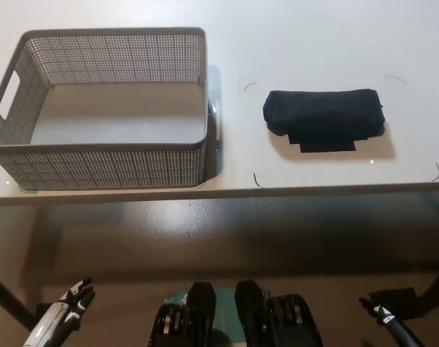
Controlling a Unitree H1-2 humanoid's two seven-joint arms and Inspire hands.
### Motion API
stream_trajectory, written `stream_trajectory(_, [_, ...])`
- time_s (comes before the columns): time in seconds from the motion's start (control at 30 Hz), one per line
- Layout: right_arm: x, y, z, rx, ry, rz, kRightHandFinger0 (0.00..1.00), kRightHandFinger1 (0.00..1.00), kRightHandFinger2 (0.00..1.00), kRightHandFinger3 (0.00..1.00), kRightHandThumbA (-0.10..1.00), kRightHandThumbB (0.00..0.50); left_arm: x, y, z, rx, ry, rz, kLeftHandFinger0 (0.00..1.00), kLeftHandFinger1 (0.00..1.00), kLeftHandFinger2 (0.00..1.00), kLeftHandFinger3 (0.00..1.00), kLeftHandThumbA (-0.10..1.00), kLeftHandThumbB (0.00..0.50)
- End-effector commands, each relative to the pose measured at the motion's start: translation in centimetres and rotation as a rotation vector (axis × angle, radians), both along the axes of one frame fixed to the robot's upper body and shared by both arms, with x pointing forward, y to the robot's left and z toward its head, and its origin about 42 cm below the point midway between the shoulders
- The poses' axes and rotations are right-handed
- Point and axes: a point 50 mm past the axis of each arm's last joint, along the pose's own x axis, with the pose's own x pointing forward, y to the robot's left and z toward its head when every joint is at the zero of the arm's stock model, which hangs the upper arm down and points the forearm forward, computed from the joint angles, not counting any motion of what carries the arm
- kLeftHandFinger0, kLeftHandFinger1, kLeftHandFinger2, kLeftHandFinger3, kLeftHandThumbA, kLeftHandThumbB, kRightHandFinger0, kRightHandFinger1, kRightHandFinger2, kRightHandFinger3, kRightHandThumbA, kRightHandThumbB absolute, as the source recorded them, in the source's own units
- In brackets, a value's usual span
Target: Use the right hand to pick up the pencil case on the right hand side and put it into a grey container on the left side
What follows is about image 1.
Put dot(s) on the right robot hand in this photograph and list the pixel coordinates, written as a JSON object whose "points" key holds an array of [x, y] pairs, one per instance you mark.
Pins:
{"points": [[383, 316]]}

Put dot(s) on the black metal table leg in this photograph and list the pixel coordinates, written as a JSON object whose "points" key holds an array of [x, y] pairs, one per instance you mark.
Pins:
{"points": [[396, 301], [9, 298]]}

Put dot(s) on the black fabric pencil case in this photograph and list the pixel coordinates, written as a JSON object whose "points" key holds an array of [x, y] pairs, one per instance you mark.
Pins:
{"points": [[320, 108]]}

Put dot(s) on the grey perforated plastic basket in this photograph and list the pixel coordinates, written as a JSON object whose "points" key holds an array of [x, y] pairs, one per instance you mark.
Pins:
{"points": [[96, 166]]}

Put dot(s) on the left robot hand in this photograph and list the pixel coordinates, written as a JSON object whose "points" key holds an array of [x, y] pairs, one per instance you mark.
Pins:
{"points": [[56, 318]]}

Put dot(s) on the black tape patch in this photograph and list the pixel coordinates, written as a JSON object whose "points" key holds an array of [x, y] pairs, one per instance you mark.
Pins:
{"points": [[327, 146]]}

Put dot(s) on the green tape strip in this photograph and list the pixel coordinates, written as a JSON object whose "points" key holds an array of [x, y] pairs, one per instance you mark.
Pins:
{"points": [[26, 188]]}

